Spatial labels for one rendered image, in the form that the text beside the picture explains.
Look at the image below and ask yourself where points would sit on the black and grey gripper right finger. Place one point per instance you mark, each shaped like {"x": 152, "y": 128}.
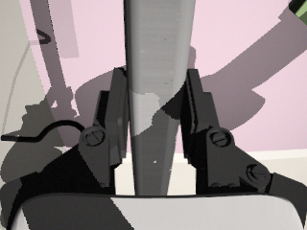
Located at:
{"x": 227, "y": 167}

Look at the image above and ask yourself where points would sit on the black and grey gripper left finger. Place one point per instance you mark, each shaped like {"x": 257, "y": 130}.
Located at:
{"x": 91, "y": 163}

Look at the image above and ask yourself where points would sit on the grey flat panel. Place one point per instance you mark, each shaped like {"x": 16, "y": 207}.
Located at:
{"x": 24, "y": 109}

